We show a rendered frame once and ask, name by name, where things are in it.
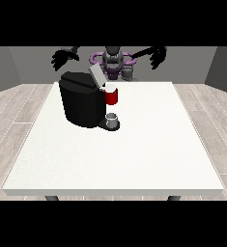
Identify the small grey cup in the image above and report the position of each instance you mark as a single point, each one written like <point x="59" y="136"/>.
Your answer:
<point x="111" y="120"/>

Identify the grey robot trunk purple rings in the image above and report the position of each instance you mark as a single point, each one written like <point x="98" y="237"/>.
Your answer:
<point x="111" y="59"/>

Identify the dark table leg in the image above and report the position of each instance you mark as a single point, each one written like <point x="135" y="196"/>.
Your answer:
<point x="174" y="198"/>
<point x="51" y="198"/>

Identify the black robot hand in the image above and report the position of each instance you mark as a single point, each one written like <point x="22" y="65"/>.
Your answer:
<point x="62" y="58"/>
<point x="158" y="57"/>

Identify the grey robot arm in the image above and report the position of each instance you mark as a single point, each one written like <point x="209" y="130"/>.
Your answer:
<point x="75" y="49"/>

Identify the small grey coffee pod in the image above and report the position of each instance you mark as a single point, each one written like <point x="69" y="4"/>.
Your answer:
<point x="127" y="74"/>

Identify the black coffee machine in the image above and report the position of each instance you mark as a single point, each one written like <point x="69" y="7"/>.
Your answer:
<point x="81" y="103"/>

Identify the red pod holder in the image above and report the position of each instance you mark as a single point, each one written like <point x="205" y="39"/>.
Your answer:
<point x="111" y="97"/>

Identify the pale grey machine lid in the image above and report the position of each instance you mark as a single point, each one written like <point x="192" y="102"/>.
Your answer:
<point x="97" y="75"/>

